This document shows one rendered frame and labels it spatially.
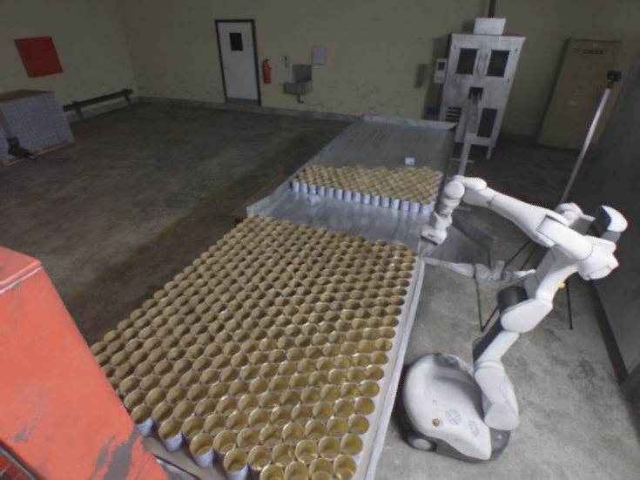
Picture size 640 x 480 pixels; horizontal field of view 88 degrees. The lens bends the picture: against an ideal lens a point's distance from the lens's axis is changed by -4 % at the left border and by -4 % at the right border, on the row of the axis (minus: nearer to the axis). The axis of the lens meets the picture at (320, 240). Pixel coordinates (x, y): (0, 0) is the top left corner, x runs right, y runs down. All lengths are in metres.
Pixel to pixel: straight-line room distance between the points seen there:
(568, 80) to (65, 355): 7.96
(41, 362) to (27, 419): 0.07
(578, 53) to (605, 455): 6.47
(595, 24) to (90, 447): 8.41
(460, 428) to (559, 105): 6.74
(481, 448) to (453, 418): 0.23
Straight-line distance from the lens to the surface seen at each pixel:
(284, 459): 1.26
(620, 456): 3.12
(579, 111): 8.19
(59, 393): 0.57
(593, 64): 8.06
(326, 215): 2.42
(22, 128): 8.58
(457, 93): 6.82
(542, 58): 8.29
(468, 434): 2.34
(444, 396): 2.45
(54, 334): 0.53
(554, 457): 2.88
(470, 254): 2.22
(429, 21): 8.22
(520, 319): 1.85
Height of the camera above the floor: 2.29
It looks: 34 degrees down
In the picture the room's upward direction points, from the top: straight up
